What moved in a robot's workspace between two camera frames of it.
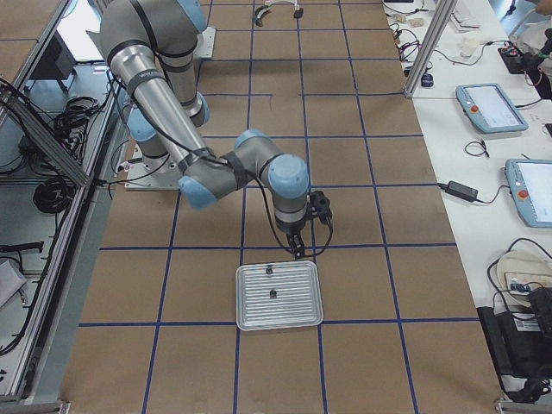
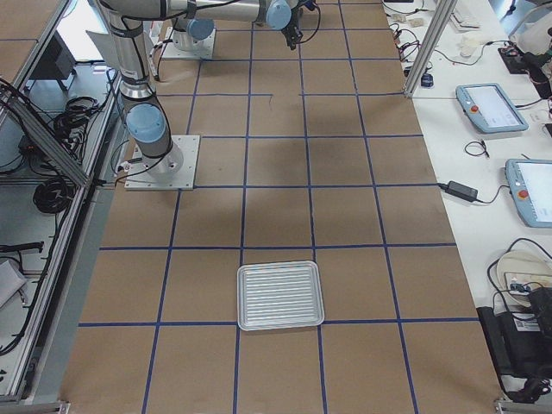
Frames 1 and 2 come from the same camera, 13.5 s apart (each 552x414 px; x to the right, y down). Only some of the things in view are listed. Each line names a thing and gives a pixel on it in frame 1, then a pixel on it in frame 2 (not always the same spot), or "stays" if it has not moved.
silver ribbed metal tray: (278, 295) stays
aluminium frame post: (430, 47) stays
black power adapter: (460, 191) stays
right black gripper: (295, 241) → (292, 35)
